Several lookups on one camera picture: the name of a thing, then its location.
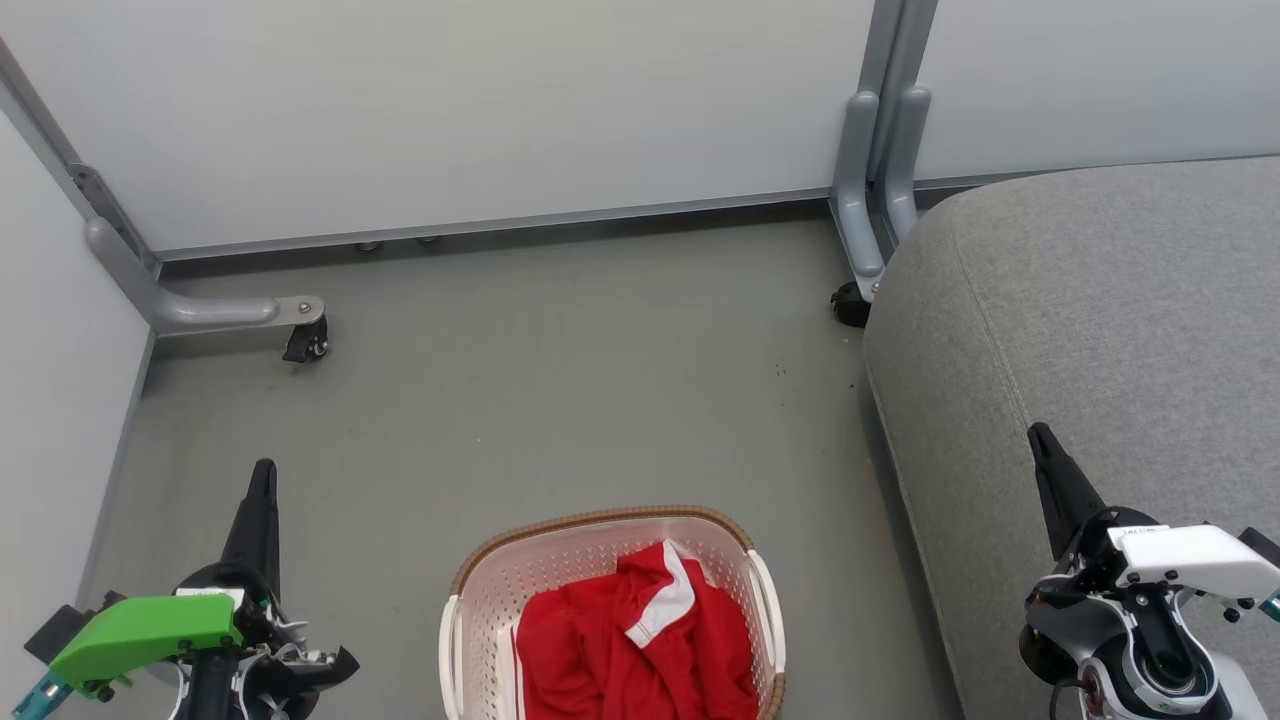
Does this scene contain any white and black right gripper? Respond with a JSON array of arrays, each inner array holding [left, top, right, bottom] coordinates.
[[1028, 422, 1280, 621]]

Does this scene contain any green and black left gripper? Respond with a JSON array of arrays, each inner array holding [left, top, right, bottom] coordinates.
[[25, 458, 359, 720]]

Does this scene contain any red shirt with white trim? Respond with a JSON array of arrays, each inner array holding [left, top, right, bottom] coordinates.
[[515, 545, 761, 720]]

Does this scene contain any grey fabric sofa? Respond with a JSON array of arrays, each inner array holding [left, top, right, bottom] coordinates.
[[862, 155, 1280, 720]]

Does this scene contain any black caster wheel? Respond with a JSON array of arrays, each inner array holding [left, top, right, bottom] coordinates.
[[830, 282, 874, 329], [283, 315, 330, 364]]

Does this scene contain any long grey partition foot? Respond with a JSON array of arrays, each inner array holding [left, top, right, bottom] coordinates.
[[85, 215, 326, 336]]

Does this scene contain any white perforated laundry basket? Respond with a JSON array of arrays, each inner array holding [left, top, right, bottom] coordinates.
[[438, 505, 788, 720]]

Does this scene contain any upright grey partition foot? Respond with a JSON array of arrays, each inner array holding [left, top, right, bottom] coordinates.
[[884, 85, 933, 243], [831, 90, 887, 303]]

